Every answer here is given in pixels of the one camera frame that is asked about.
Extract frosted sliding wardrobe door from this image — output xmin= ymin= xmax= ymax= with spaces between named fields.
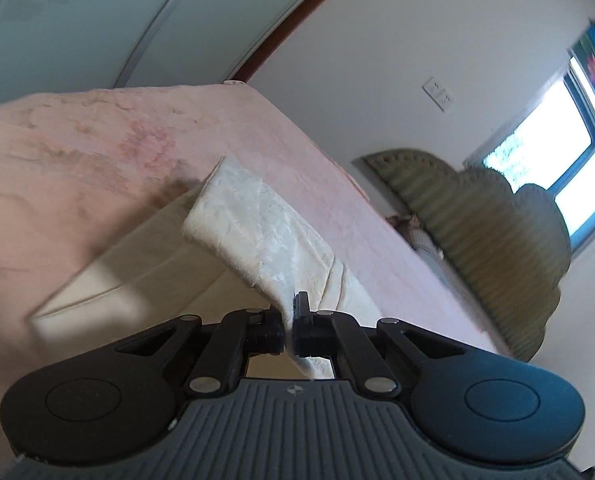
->
xmin=0 ymin=0 xmax=303 ymax=103

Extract blue framed window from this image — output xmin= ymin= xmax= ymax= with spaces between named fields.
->
xmin=464 ymin=19 xmax=595 ymax=259

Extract cream white fleece pants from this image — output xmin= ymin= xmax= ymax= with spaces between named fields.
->
xmin=32 ymin=158 xmax=381 ymax=360

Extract olive striped padded headboard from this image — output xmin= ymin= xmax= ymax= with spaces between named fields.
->
xmin=363 ymin=148 xmax=572 ymax=361

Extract white wall socket plate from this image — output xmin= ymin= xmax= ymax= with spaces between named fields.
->
xmin=422 ymin=77 xmax=454 ymax=112

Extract pink floral bed blanket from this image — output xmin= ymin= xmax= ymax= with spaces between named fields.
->
xmin=0 ymin=82 xmax=505 ymax=472

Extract brown wooden door frame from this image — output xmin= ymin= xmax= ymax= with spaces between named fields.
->
xmin=228 ymin=0 xmax=327 ymax=84

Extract striped pillow at headboard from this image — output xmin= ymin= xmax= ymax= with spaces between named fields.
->
xmin=387 ymin=214 xmax=467 ymax=297

